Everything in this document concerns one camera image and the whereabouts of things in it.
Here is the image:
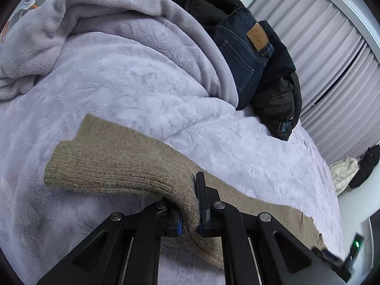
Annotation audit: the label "cream puffer jacket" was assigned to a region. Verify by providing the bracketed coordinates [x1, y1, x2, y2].
[329, 156, 359, 196]

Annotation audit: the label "black hanging jacket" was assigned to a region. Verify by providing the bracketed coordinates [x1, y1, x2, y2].
[348, 144, 380, 189]

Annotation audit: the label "wall monitor screen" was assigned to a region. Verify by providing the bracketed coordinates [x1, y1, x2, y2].
[368, 210, 380, 268]

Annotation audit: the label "grey pleated curtain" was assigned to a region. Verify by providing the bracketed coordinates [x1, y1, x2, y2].
[251, 0, 379, 163]

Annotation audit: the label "black jacket on bed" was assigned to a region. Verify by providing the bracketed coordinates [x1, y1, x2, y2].
[171, 0, 302, 141]

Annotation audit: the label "olive knit sweater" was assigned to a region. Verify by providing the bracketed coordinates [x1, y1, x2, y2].
[44, 114, 324, 266]

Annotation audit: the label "grey plush blanket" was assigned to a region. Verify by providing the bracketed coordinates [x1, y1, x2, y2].
[1, 0, 238, 106]

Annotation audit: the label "dark blue jeans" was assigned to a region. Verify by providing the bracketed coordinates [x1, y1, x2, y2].
[213, 7, 274, 110]

